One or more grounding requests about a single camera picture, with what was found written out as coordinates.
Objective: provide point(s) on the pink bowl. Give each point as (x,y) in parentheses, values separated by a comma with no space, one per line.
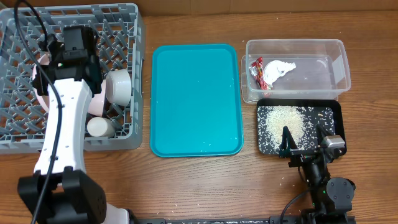
(96,106)

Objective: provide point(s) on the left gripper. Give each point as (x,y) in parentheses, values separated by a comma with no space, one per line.
(43,84)

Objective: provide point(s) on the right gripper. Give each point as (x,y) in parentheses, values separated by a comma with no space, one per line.
(305,154)

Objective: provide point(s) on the large white plate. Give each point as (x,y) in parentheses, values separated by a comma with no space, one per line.
(42,99)

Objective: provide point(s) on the grey plastic dish rack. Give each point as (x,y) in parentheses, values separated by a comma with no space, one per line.
(121,44)

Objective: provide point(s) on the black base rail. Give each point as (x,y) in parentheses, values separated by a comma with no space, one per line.
(270,220)

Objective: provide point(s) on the teal serving tray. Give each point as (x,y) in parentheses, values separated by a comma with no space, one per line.
(195,103)

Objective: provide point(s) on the black tray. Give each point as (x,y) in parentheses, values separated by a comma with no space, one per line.
(334,105)

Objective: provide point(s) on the white cup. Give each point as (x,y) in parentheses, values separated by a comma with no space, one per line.
(101,127)

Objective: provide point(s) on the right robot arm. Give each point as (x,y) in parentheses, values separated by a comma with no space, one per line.
(331,196)

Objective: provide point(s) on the red snack wrapper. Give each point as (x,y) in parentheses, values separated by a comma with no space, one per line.
(256,69)

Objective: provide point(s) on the white wrapper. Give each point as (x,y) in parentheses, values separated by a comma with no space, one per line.
(276,69)

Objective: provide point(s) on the pile of rice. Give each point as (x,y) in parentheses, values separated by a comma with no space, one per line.
(301,122)

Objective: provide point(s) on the clear plastic bin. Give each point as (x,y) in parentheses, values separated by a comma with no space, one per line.
(321,69)

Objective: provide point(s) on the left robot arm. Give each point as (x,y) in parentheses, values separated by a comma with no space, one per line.
(60,191)

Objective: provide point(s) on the grey bowl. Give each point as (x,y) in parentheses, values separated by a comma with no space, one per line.
(118,87)

